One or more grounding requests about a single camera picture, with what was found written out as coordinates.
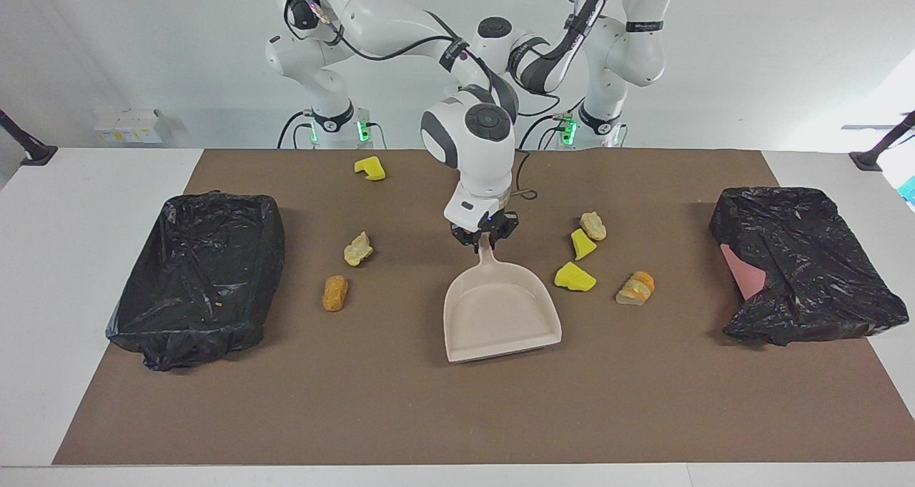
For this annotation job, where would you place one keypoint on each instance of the teal object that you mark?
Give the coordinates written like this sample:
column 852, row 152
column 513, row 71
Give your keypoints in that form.
column 910, row 190

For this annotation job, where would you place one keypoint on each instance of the orange striped bread piece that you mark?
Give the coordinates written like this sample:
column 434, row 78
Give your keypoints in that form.
column 635, row 289

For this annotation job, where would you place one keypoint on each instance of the notched yellow sponge piece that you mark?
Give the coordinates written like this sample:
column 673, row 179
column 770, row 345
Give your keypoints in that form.
column 369, row 167

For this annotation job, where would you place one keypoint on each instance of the white wall socket box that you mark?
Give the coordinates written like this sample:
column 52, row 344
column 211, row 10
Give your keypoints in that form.
column 132, row 126

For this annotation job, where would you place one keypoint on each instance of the large yellow sponge piece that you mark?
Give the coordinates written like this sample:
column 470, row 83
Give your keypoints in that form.
column 574, row 277

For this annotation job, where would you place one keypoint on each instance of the beige bread piece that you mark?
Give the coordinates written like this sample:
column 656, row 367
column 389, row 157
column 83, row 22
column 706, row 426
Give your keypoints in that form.
column 357, row 249
column 593, row 226

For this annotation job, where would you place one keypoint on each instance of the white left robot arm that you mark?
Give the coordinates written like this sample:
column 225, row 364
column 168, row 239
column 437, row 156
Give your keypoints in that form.
column 629, row 51

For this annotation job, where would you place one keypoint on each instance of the beige plastic dustpan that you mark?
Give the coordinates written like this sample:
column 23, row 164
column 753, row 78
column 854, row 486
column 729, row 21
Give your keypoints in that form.
column 500, row 315

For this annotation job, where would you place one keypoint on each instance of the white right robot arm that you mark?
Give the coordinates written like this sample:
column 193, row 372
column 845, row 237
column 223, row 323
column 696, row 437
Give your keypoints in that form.
column 472, row 136

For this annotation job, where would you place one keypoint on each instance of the black bag lined bin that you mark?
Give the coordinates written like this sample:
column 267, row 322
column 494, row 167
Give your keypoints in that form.
column 207, row 258

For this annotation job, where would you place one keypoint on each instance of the crumpled black trash bag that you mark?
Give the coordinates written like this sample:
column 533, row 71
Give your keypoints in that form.
column 808, row 258

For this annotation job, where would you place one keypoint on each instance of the pink plastic bin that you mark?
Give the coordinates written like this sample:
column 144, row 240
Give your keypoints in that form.
column 743, row 276

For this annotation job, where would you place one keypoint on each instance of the black camera stand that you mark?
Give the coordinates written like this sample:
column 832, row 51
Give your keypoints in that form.
column 36, row 155
column 868, row 159

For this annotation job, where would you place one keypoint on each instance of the brown bread roll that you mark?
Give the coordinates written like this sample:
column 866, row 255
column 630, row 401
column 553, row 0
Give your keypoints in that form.
column 334, row 293

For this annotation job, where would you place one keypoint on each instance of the brown table mat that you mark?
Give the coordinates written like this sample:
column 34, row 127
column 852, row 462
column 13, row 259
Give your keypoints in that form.
column 457, row 415

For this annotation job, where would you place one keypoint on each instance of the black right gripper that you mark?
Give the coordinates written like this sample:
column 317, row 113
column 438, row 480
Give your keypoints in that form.
column 482, row 220

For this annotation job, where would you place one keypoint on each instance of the small yellow sponge wedge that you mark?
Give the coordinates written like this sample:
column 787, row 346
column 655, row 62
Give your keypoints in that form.
column 582, row 245

